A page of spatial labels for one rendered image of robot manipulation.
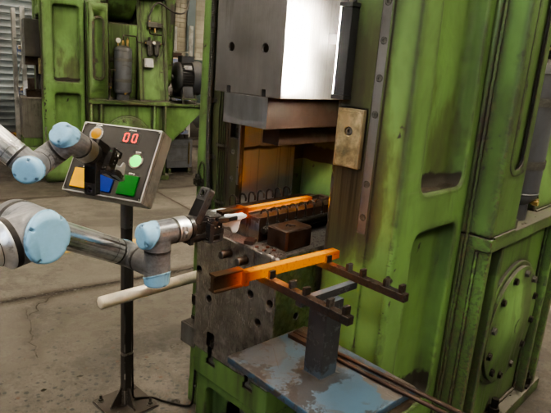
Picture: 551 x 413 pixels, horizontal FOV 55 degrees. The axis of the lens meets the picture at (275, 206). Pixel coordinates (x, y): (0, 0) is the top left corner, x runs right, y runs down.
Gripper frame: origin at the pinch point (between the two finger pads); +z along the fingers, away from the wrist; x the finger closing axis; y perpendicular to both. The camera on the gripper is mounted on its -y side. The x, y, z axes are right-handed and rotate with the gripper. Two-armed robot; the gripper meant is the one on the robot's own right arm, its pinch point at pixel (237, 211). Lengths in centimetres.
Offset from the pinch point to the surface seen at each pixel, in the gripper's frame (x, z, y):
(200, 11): -722, 540, -134
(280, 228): 15.9, 3.7, 1.9
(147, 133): -47, -3, -18
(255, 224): 5.9, 2.7, 3.3
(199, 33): -722, 540, -96
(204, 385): -9, -2, 67
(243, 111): -3.0, 2.6, -31.5
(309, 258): 36.7, -6.8, 3.0
